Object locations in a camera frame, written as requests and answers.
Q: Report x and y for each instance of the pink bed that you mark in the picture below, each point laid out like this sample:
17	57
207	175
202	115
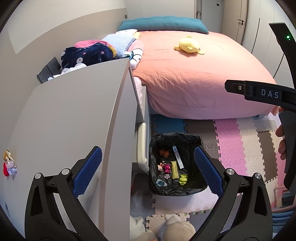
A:
191	86

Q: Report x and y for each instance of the beige plush toy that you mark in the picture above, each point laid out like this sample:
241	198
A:
174	228

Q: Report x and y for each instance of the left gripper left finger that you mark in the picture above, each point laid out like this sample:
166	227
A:
53	211

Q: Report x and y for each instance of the right hand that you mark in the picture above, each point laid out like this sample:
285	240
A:
282	145

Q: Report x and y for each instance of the orange plastic toy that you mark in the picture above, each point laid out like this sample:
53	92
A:
164	153

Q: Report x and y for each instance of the white barcode box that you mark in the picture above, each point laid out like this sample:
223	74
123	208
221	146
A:
179	161

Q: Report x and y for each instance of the magenta toy figure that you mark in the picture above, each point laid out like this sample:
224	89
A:
164	167

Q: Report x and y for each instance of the yellow plush toy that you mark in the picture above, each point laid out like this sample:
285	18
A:
189	45

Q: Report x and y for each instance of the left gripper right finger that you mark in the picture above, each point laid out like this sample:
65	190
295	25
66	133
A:
242	211

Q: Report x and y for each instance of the grey desk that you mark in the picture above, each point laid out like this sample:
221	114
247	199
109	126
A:
62	120

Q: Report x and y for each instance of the folded light blue blanket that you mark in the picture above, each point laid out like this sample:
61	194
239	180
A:
126	45

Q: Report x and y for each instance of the teal cushion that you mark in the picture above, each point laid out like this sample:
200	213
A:
165	23

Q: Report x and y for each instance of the yellow sponge pack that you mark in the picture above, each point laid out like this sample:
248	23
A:
174	169

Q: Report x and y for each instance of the black trash bag bin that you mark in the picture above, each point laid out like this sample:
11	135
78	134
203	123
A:
186	144

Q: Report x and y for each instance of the crumpled white wrapper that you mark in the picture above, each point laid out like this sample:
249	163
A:
10	163

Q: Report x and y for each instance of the teal patterned toy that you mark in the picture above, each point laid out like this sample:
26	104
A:
161	183

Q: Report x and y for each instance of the navy patterned garment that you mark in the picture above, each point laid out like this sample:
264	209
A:
91	55

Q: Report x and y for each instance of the red heart toy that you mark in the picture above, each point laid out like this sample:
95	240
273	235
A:
5	170

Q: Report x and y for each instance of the colourful foam floor mat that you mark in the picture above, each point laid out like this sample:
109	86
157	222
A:
248	145

